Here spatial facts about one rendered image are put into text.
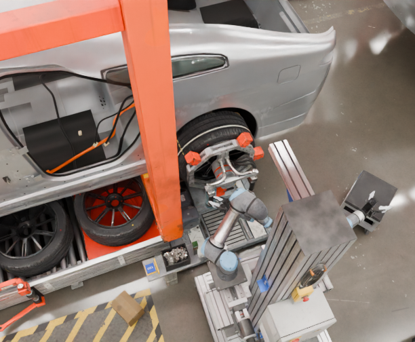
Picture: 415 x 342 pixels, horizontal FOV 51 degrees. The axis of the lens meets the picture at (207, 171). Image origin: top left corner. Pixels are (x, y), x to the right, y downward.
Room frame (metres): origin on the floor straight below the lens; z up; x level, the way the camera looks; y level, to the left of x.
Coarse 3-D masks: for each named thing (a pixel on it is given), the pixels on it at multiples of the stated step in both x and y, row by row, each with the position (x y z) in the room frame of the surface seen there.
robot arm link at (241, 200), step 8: (240, 192) 1.26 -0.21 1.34; (248, 192) 1.27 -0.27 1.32; (232, 200) 1.23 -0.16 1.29; (240, 200) 1.21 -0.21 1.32; (248, 200) 1.21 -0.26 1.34; (232, 208) 1.18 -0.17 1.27; (240, 208) 1.17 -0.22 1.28; (248, 208) 1.16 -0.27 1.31; (224, 216) 1.16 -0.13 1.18; (232, 216) 1.14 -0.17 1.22; (224, 224) 1.11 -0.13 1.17; (232, 224) 1.11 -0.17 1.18; (216, 232) 1.08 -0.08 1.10; (224, 232) 1.07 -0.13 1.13; (208, 240) 1.05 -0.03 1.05; (216, 240) 1.03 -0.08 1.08; (224, 240) 1.04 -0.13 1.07; (208, 248) 0.99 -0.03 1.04; (216, 248) 0.99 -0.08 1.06; (208, 256) 0.95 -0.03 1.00; (216, 256) 0.94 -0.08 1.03
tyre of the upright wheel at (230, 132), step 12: (192, 120) 1.95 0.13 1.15; (204, 120) 1.94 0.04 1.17; (216, 120) 1.94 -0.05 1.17; (228, 120) 1.96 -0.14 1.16; (240, 120) 2.02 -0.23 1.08; (180, 132) 1.88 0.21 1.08; (192, 132) 1.84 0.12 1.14; (216, 132) 1.82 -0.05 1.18; (228, 132) 1.83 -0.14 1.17; (240, 132) 1.87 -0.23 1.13; (180, 144) 1.80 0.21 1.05; (192, 144) 1.76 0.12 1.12; (204, 144) 1.74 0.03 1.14; (252, 144) 1.91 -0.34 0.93; (180, 156) 1.72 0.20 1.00; (180, 168) 1.67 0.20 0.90
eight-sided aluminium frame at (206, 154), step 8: (224, 144) 1.77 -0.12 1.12; (232, 144) 1.77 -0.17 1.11; (208, 152) 1.69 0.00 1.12; (216, 152) 1.69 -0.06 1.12; (224, 152) 1.72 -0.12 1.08; (248, 152) 1.80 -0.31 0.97; (192, 168) 1.62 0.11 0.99; (240, 168) 1.83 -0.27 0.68; (248, 168) 1.81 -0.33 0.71; (192, 176) 1.62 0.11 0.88; (192, 184) 1.61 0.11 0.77; (200, 184) 1.65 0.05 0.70
